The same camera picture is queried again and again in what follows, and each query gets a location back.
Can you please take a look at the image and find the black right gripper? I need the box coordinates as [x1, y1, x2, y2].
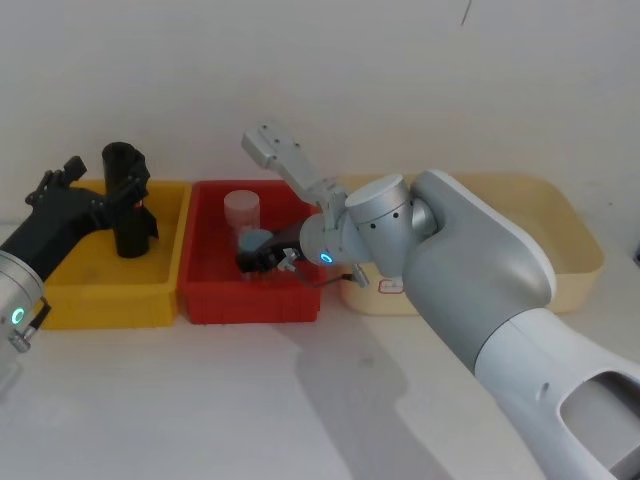
[235, 221, 308, 278]

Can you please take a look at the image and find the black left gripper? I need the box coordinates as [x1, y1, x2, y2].
[0, 151, 152, 282]

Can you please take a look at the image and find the blue-grey round cap piece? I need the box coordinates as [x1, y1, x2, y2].
[238, 229, 274, 254]

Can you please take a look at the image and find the red plastic bin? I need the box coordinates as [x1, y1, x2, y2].
[178, 180, 324, 326]

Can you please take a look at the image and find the clear plastic jar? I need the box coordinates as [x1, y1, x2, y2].
[222, 190, 262, 237]

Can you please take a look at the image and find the yellow plastic bin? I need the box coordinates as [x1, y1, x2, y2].
[39, 179, 194, 331]

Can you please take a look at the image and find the white table cloth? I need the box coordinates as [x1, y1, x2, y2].
[0, 219, 640, 480]

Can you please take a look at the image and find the cream plastic bin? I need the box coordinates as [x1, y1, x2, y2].
[333, 171, 607, 317]

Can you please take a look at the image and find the thin dark right gripper cable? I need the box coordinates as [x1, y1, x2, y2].
[280, 246, 371, 290]

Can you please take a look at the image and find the thin dark gripper cable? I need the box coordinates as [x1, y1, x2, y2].
[280, 246, 371, 290]
[8, 296, 53, 352]

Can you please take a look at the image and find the thin dark left gripper cable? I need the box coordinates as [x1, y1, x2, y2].
[8, 296, 53, 352]

